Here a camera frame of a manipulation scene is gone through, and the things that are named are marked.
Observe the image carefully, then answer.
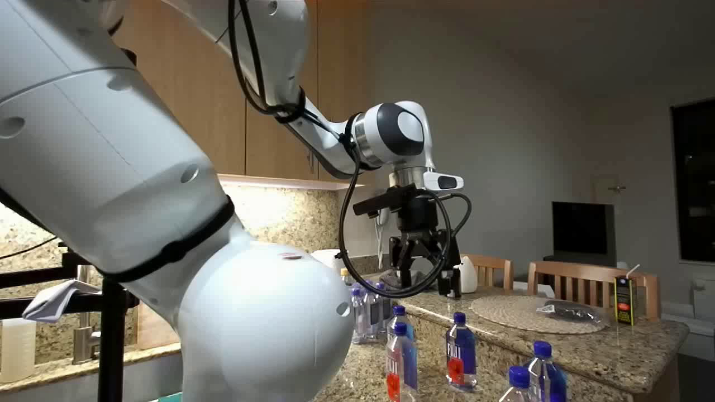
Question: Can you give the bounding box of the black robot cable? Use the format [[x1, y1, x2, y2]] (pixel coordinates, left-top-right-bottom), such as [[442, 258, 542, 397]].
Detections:
[[225, 0, 475, 301]]

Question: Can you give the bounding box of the dark labelled can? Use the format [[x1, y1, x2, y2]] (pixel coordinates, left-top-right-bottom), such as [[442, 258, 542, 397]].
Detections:
[[442, 271, 462, 301]]

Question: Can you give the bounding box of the wooden slatted chair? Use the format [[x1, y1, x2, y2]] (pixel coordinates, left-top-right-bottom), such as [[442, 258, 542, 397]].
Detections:
[[524, 259, 663, 323], [462, 253, 516, 294]]

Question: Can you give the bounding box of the black strap band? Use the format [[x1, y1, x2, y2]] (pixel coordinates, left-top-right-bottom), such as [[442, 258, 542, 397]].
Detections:
[[103, 200, 236, 287]]

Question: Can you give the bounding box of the clear blue-capped water bottle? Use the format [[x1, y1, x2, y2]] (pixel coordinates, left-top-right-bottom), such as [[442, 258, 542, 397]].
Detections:
[[386, 303, 417, 346], [495, 364, 535, 402], [524, 340, 570, 402]]

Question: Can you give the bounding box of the white cat-shaped jar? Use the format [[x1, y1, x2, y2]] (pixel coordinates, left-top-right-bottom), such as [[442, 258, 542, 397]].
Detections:
[[453, 254, 481, 298]]

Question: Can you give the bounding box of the juice carton with straw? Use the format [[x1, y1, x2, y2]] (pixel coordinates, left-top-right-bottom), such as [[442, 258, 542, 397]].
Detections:
[[611, 261, 642, 328]]

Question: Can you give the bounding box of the small metal cup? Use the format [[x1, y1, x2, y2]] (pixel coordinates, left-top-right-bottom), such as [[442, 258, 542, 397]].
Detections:
[[72, 323, 103, 366]]

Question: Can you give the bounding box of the small blue-capped water bottle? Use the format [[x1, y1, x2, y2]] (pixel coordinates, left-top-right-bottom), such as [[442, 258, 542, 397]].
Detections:
[[372, 280, 395, 342], [359, 280, 381, 344], [350, 287, 368, 344]]

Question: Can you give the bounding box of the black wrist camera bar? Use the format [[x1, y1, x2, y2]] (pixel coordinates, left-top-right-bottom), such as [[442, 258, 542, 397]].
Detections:
[[350, 188, 408, 220]]

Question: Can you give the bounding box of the dark window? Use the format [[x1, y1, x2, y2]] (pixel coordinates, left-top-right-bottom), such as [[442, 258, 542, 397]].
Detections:
[[667, 97, 715, 263]]

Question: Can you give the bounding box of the clear plastic bag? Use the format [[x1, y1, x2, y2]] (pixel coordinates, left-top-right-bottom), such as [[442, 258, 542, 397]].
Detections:
[[534, 298, 607, 327]]

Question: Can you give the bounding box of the black television screen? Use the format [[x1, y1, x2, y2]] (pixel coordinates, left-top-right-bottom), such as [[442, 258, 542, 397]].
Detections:
[[549, 200, 618, 268]]

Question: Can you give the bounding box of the white crumpled cloth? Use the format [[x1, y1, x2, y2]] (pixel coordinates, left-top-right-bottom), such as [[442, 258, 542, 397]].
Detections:
[[19, 278, 101, 323]]

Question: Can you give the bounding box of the round woven placemat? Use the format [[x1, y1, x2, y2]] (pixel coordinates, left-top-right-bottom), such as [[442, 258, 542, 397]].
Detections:
[[467, 290, 609, 337]]

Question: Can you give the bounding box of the red-blue label water bottle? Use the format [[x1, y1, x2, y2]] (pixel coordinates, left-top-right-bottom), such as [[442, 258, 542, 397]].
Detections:
[[383, 319, 420, 402], [442, 311, 481, 396]]

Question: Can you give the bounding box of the white pillar candle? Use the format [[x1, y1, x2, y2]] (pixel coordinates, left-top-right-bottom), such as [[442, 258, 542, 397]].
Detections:
[[0, 318, 37, 384]]

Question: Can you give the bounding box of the small white appliance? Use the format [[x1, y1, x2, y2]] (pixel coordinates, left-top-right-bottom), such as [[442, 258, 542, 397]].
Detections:
[[687, 274, 715, 323]]

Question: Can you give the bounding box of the wooden cabinet door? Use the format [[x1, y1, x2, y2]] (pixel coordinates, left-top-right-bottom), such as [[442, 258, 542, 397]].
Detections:
[[244, 74, 322, 182], [111, 0, 248, 179], [307, 0, 377, 182]]

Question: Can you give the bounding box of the grey crumpled cloth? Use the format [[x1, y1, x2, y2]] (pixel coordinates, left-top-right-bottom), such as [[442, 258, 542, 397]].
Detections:
[[368, 268, 442, 294]]

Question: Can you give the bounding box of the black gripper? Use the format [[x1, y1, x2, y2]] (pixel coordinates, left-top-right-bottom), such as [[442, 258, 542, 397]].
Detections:
[[389, 185, 461, 290]]

